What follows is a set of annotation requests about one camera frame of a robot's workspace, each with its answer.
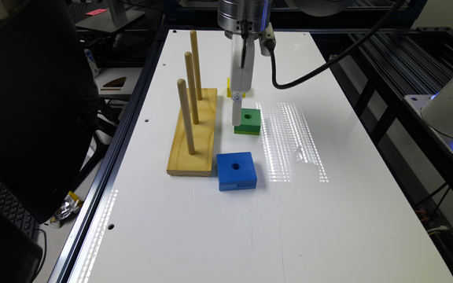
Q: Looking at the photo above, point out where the black monitor back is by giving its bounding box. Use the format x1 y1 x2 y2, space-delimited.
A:
0 0 98 222

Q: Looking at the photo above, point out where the crumpled foil wrapper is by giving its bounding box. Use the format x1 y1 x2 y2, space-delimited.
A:
47 191 83 229

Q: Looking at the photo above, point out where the black keyboard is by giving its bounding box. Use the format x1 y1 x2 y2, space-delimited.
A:
0 184 39 241

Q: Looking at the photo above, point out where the yellow wooden block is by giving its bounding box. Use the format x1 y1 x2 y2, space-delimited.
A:
226 77 246 98

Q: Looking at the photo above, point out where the black aluminium frame rail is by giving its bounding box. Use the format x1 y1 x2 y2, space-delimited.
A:
344 26 453 221

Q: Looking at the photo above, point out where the far wooden peg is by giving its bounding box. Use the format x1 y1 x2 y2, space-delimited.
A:
190 30 202 101

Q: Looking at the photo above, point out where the blue wooden block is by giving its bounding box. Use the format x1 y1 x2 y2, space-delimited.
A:
217 152 257 191

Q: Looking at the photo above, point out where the wooden peg base board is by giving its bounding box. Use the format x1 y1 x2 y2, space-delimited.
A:
167 88 217 177

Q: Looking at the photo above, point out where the middle wooden peg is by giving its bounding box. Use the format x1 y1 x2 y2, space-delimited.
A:
184 51 199 125

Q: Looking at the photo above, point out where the green wooden block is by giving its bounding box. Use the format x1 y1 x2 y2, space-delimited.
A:
234 108 261 135

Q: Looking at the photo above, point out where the near wooden peg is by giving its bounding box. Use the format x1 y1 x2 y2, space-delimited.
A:
177 79 195 155

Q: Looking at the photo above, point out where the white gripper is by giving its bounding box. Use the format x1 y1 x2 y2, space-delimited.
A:
230 34 255 126

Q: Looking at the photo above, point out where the monitor stand with base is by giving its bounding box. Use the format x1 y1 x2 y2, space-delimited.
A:
75 0 145 33

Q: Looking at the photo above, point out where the wooden peg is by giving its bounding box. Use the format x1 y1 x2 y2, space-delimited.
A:
177 79 195 155
184 51 199 125
190 30 202 101

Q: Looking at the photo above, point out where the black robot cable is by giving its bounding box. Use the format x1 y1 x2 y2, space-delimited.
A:
268 0 407 90

